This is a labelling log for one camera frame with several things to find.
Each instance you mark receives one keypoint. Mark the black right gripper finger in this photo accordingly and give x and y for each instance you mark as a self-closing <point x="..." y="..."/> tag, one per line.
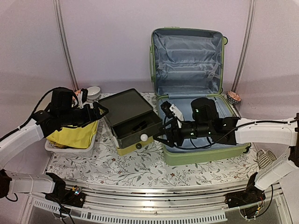
<point x="171" y="111"/>
<point x="160" y="138"/>

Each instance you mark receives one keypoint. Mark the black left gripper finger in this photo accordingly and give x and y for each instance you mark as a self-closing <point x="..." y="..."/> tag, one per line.
<point x="82" y="97"/>
<point x="98" y="112"/>

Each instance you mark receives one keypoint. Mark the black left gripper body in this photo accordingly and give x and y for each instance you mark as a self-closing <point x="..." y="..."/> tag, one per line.
<point x="68" y="118"/>

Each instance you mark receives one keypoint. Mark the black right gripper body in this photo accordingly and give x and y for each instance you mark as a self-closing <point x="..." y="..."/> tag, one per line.
<point x="201" y="129"/>

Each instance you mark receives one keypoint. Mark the plain yellow garment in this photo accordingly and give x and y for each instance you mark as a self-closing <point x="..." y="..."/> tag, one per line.
<point x="77" y="138"/>

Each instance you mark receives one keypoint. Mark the drawer cabinet with dark top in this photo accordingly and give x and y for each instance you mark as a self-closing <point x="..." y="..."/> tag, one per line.
<point x="131" y="120"/>

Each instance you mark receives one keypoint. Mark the white plastic mesh basket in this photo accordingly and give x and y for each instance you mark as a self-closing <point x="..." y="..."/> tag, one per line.
<point x="51" y="148"/>

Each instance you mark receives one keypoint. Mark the green hard-shell suitcase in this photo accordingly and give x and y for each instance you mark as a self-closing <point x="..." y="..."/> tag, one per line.
<point x="187" y="64"/>

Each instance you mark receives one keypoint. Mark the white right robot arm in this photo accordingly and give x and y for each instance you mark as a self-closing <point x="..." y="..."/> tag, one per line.
<point x="279" y="140"/>

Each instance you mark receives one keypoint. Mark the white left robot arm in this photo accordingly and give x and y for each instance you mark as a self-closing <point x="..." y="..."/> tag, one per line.
<point x="15" y="144"/>

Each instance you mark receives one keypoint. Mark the small white bowl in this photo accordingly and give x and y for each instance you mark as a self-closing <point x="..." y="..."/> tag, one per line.
<point x="93" y="92"/>

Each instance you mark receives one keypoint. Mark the small patterned bowl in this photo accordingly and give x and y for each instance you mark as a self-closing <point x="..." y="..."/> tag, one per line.
<point x="233" y="97"/>

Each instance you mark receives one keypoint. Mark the floral white tablecloth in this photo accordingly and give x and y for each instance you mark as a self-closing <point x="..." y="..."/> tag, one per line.
<point x="153" y="166"/>

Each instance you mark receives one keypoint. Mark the aluminium front rail frame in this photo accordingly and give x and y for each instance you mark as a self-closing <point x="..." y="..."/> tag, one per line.
<point x="198" y="204"/>

